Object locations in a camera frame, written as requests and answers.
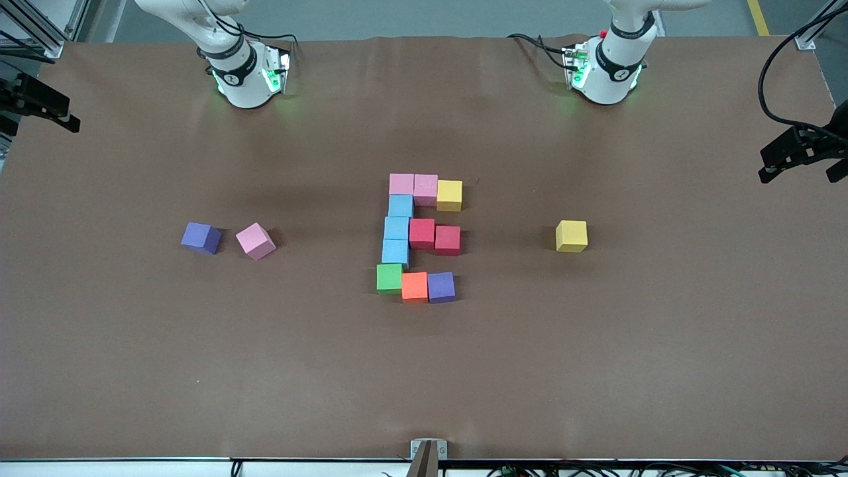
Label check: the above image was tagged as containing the green foam cube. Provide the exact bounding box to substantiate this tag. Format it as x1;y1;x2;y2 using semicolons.
376;263;404;295

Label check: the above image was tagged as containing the purple foam cube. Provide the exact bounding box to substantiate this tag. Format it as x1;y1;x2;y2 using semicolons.
427;271;456;304
180;221;223;256

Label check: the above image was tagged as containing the brown table mat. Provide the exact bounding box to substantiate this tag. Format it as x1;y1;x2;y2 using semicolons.
0;34;848;462

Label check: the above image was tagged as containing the metal clamp bracket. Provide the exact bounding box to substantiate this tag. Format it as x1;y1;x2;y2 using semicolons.
407;439;449;477

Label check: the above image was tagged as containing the yellow foam cube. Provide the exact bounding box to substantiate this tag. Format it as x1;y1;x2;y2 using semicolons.
555;220;589;254
436;180;464;213

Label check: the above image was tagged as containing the red foam cube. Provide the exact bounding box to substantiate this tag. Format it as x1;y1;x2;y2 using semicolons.
435;225;462;257
409;218;437;252

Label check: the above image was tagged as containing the orange foam cube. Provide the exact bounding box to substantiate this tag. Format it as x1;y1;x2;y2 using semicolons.
401;272;430;305

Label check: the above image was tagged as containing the black cable bundle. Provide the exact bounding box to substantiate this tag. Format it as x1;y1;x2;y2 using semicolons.
487;462;848;477

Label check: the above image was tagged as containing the aluminium frame profile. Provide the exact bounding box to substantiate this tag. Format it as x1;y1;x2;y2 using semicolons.
793;0;848;51
65;0;91;40
0;0;65;59

